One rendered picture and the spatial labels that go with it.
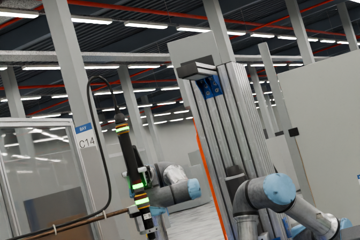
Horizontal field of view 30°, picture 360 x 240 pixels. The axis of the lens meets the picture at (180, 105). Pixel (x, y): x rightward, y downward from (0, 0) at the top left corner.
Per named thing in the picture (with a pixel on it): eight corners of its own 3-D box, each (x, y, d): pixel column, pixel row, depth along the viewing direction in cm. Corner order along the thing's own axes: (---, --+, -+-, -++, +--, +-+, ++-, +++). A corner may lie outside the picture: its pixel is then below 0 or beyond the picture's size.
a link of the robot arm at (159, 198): (176, 210, 247) (168, 181, 247) (147, 218, 245) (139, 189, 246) (174, 209, 254) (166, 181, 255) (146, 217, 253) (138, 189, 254)
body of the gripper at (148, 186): (151, 187, 229) (156, 186, 241) (145, 163, 229) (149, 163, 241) (130, 194, 229) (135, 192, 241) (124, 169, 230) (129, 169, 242)
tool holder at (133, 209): (137, 237, 216) (129, 207, 217) (132, 237, 223) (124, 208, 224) (163, 229, 219) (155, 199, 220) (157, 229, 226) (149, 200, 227)
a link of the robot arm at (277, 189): (328, 229, 282) (246, 173, 253) (359, 223, 273) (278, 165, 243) (326, 256, 276) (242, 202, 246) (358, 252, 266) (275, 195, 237)
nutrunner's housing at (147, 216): (148, 240, 219) (112, 106, 223) (145, 240, 222) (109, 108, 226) (159, 237, 220) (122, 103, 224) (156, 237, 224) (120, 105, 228)
